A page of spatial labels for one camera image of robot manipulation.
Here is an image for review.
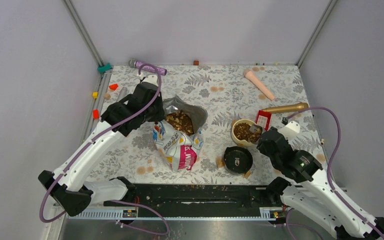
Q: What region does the cat print pet food bag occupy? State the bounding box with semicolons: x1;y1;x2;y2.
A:
153;95;208;172

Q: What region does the metal food scoop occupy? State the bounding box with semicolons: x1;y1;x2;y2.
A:
249;124;264;133

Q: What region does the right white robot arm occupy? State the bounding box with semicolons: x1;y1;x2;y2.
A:
256;121;384;240

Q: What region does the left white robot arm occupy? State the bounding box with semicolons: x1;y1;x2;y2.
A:
38;79;164;223

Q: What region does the brown pet food kibble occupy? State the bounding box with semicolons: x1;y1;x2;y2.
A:
165;110;195;136

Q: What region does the cream pet bowl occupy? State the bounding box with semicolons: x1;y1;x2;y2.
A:
231;119;265;147

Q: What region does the black pet bowl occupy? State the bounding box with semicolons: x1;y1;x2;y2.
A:
222;146;254;175

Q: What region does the grey toy microphone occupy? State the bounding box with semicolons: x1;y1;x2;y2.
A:
116;86;128;102

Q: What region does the small wooden block near bowl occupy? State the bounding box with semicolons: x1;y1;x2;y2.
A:
243;171;252;179

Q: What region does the gold toy microphone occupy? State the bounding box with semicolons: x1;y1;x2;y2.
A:
262;102;309;114

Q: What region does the red roof-shaped block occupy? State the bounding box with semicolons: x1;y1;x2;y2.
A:
108;83;119;91

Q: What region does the beige wooden block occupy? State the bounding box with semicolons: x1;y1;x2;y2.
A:
104;93;111;100

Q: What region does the floral patterned table mat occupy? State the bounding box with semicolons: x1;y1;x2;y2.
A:
88;65;308;185

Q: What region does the purple glitter toy microphone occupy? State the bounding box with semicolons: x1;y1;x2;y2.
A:
127;58;167;76

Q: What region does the teal toy block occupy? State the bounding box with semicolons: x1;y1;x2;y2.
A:
97;63;113;74

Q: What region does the pink toy microphone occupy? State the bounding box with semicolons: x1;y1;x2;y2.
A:
243;69;276;101

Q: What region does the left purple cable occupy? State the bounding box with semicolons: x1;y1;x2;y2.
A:
39;63;163;224

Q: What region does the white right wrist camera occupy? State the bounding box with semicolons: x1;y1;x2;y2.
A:
278;120;301;141

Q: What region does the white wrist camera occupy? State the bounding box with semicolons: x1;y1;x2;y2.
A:
278;120;301;141
139;74;159;87

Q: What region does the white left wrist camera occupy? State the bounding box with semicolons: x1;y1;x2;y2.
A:
139;74;159;87

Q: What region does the red block at left rail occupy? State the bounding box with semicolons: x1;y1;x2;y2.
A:
92;109;100;120

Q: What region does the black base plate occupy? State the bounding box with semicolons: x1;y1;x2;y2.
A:
103;183;286;218

